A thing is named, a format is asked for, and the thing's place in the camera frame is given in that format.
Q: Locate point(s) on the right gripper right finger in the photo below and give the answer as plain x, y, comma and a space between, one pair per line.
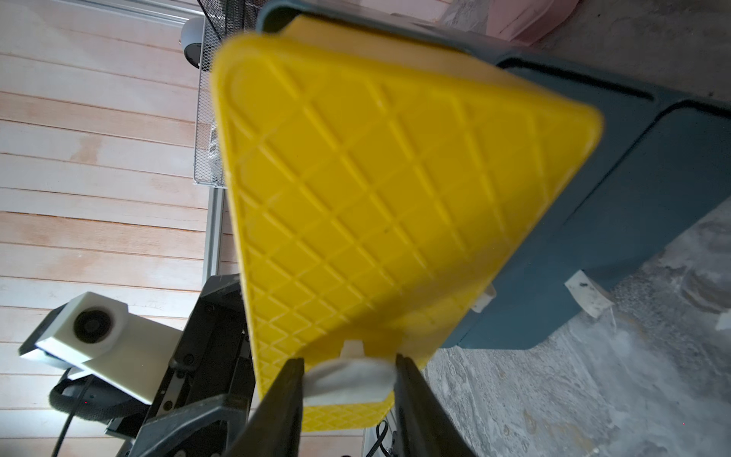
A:
423, 427

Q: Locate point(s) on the pink tray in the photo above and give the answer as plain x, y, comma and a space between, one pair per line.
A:
527, 21

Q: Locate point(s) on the round grey speaker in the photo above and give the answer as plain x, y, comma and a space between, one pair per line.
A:
191, 40

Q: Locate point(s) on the teal drawer cabinet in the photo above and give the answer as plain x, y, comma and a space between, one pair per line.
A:
662, 164

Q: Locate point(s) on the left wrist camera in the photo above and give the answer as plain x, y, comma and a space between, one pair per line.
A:
96, 335

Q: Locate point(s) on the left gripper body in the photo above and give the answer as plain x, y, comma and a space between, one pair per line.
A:
204, 399

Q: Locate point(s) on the yellow drawer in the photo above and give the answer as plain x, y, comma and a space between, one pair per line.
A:
378, 185

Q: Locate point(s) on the black mesh basket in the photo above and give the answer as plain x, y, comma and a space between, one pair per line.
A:
221, 21

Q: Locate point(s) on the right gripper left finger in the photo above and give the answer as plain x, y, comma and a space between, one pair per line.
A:
275, 427

